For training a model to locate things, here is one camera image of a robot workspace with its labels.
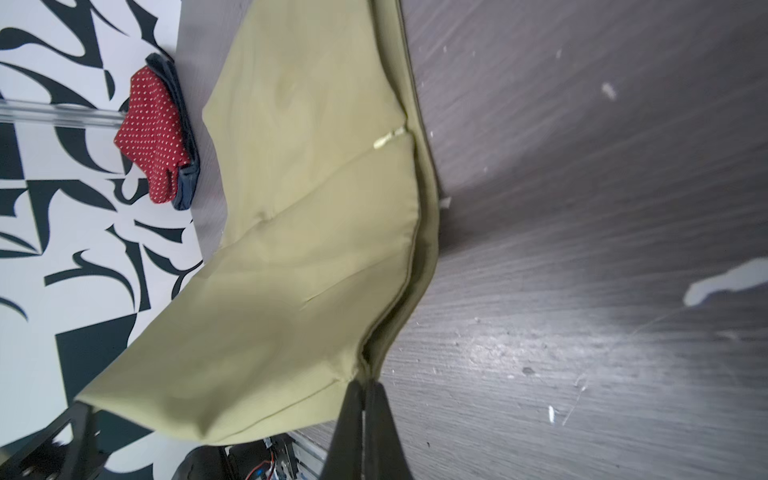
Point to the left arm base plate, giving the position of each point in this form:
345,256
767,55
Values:
270,458

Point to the blue denim skirt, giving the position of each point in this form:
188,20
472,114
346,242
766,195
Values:
188,175

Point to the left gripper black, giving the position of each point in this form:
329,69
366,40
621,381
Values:
67,449

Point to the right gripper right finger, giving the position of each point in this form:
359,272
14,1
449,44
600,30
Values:
384,458

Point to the olive green skirt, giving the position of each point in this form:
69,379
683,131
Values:
331,236

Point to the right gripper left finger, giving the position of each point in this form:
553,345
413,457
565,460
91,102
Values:
344,456

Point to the red polka dot skirt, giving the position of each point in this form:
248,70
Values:
151,136

